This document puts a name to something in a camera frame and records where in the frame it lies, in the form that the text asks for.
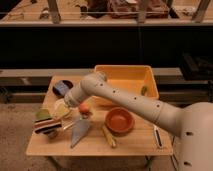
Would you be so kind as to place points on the grey metal trowel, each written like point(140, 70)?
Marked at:
point(80, 127)

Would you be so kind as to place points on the orange ball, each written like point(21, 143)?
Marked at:
point(84, 109)

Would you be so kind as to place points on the green cup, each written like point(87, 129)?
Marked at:
point(42, 114)

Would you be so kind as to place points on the metal cup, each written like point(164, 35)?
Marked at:
point(52, 134)

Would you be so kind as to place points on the black box on shelf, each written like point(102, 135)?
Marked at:
point(196, 67)

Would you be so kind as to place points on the green item in tray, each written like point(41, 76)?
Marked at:
point(144, 90)

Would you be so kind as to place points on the white dish brush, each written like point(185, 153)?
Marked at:
point(157, 136)

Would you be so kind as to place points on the striped whiteboard eraser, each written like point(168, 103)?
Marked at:
point(46, 125)

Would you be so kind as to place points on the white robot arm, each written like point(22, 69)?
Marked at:
point(192, 124)

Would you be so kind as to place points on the orange ceramic bowl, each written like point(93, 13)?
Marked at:
point(119, 120)

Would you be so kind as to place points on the wooden table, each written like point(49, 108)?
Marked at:
point(139, 142)

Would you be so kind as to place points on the dark bowl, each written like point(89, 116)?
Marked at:
point(67, 82)

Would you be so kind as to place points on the yellow plastic tray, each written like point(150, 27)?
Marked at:
point(132, 78)

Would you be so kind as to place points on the yellow handled tool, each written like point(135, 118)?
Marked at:
point(109, 137)

